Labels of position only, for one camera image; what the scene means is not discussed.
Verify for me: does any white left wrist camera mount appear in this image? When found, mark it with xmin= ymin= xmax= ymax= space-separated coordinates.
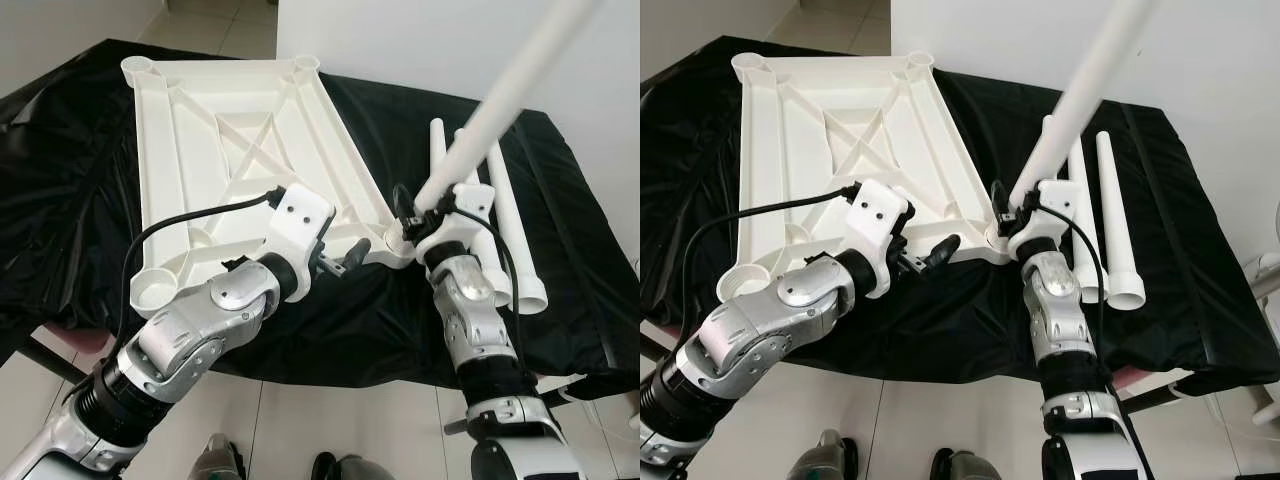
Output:
xmin=262 ymin=184 xmax=337 ymax=301
xmin=845 ymin=181 xmax=915 ymax=297

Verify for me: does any grey right robot foot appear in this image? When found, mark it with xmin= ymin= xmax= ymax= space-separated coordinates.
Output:
xmin=930 ymin=448 xmax=1001 ymax=480
xmin=312 ymin=450 xmax=401 ymax=480

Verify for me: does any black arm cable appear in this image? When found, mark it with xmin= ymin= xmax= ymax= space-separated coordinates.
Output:
xmin=1040 ymin=200 xmax=1111 ymax=381
xmin=445 ymin=205 xmax=521 ymax=321
xmin=125 ymin=190 xmax=281 ymax=321
xmin=690 ymin=183 xmax=861 ymax=301

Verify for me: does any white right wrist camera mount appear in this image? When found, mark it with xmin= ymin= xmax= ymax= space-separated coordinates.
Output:
xmin=1005 ymin=178 xmax=1083 ymax=263
xmin=415 ymin=183 xmax=497 ymax=269

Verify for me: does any black tablecloth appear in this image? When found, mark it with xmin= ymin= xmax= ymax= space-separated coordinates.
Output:
xmin=0 ymin=38 xmax=641 ymax=401
xmin=640 ymin=38 xmax=1276 ymax=396

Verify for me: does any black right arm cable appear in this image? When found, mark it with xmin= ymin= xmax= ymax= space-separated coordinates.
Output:
xmin=1040 ymin=200 xmax=1111 ymax=381
xmin=445 ymin=205 xmax=521 ymax=321

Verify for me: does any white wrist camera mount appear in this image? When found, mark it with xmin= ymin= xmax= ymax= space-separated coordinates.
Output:
xmin=845 ymin=181 xmax=915 ymax=297
xmin=415 ymin=183 xmax=497 ymax=269
xmin=262 ymin=184 xmax=337 ymax=301
xmin=1005 ymin=178 xmax=1083 ymax=263

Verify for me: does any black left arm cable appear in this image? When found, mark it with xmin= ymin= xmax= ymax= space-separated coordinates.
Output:
xmin=690 ymin=183 xmax=861 ymax=301
xmin=125 ymin=190 xmax=281 ymax=321

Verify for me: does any dark metal table frame bar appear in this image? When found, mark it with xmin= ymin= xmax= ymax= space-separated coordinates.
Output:
xmin=18 ymin=338 xmax=89 ymax=386
xmin=443 ymin=372 xmax=601 ymax=438
xmin=1130 ymin=385 xmax=1216 ymax=416

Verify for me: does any white floor fan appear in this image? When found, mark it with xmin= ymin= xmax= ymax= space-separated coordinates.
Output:
xmin=1240 ymin=198 xmax=1280 ymax=301

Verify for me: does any grey robot foot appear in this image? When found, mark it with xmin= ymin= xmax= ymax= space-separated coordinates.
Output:
xmin=312 ymin=450 xmax=401 ymax=480
xmin=190 ymin=432 xmax=246 ymax=480
xmin=800 ymin=430 xmax=858 ymax=480
xmin=930 ymin=448 xmax=1001 ymax=480

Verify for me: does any white plastic table top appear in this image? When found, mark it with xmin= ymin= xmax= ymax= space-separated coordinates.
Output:
xmin=120 ymin=55 xmax=416 ymax=313
xmin=716 ymin=52 xmax=1013 ymax=306

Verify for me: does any grey left robot foot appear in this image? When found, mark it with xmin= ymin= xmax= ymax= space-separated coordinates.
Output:
xmin=190 ymin=432 xmax=246 ymax=480
xmin=800 ymin=430 xmax=858 ymax=480

